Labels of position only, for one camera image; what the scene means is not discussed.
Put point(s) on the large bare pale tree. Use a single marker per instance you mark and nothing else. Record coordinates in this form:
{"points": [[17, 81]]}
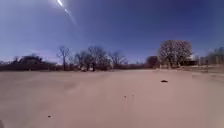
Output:
{"points": [[175, 51]]}

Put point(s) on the clump of bare trees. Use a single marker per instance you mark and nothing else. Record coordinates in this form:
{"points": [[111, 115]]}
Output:
{"points": [[152, 62]]}

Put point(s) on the group of bare trees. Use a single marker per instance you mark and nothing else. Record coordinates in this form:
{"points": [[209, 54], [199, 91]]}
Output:
{"points": [[216, 56]]}

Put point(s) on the small white building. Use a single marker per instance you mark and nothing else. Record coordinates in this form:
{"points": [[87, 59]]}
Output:
{"points": [[83, 68]]}

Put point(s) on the distant line of bushes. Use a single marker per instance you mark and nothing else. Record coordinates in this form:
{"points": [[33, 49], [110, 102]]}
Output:
{"points": [[133, 66]]}

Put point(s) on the big dark bare tree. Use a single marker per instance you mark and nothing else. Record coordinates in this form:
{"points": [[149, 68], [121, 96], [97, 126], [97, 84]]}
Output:
{"points": [[93, 58]]}

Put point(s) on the thin bare tree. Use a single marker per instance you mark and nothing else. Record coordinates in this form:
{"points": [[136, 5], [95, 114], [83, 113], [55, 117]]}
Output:
{"points": [[63, 56]]}

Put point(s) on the dark building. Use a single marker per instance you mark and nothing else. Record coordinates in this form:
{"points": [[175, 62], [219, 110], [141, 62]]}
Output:
{"points": [[30, 60]]}

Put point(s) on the small dark stone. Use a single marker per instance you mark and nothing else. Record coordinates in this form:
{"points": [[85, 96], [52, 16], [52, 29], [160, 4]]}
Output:
{"points": [[49, 116]]}

